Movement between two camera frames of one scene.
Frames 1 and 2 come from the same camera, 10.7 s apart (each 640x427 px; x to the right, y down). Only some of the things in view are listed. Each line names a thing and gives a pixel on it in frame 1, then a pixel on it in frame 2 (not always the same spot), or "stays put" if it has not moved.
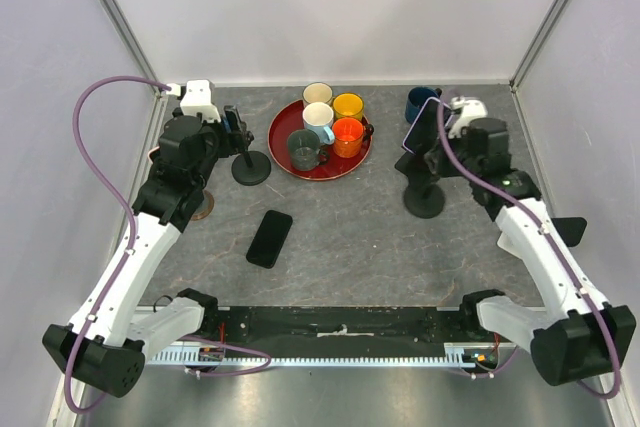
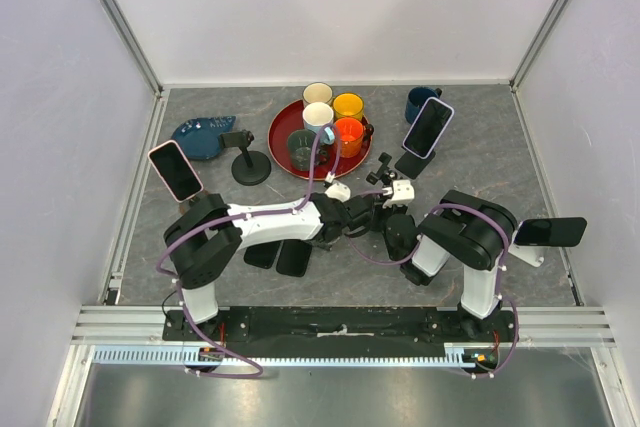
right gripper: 436,159 -> 402,209
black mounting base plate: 311,329 stays put
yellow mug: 348,105 stays put
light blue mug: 318,116 stays put
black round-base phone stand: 252,167 stays put
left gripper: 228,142 -> 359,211
